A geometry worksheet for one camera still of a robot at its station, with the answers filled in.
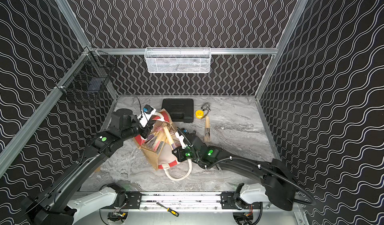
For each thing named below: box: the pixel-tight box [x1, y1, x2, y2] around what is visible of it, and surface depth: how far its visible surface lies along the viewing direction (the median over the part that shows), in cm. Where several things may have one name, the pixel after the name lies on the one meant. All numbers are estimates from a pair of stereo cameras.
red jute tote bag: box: [134, 108, 192, 181], surface depth 81 cm
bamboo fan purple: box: [163, 126, 176, 151], surface depth 80 cm
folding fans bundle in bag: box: [144, 125, 176, 153], surface depth 88 cm
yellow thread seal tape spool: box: [195, 109, 204, 119], surface depth 110 cm
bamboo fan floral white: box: [204, 116, 211, 143], surface depth 105 cm
